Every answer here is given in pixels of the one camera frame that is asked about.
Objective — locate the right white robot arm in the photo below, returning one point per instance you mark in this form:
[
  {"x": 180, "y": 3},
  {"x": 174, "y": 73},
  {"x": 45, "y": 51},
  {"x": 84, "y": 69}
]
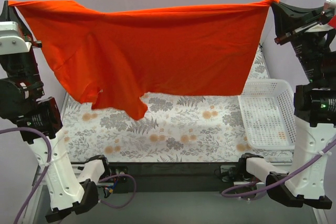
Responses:
[{"x": 314, "y": 114}]

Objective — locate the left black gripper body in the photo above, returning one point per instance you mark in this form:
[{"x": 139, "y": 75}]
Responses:
[{"x": 29, "y": 42}]

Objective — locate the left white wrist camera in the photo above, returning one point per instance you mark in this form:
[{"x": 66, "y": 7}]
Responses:
[{"x": 12, "y": 39}]

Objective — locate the orange t shirt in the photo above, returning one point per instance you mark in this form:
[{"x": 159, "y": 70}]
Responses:
[{"x": 112, "y": 59}]

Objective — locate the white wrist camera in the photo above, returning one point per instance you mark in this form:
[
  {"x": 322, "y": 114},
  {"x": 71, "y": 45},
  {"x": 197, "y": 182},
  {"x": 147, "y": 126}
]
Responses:
[
  {"x": 12, "y": 39},
  {"x": 326, "y": 21}
]

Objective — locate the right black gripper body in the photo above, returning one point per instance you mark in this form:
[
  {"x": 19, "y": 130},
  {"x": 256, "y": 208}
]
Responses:
[{"x": 293, "y": 33}]

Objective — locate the floral table mat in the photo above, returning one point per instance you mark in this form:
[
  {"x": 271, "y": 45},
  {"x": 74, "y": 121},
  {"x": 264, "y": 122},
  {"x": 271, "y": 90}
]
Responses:
[{"x": 174, "y": 129}]

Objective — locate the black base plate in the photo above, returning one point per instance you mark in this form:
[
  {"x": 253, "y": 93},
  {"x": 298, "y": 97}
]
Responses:
[{"x": 161, "y": 177}]

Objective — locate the white plastic basket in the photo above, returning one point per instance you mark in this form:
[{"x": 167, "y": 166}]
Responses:
[{"x": 267, "y": 111}]

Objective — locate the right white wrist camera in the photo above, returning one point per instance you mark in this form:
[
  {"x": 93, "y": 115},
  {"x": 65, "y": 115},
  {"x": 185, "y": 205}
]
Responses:
[{"x": 326, "y": 21}]

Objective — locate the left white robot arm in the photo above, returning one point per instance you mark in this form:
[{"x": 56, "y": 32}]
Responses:
[{"x": 38, "y": 121}]

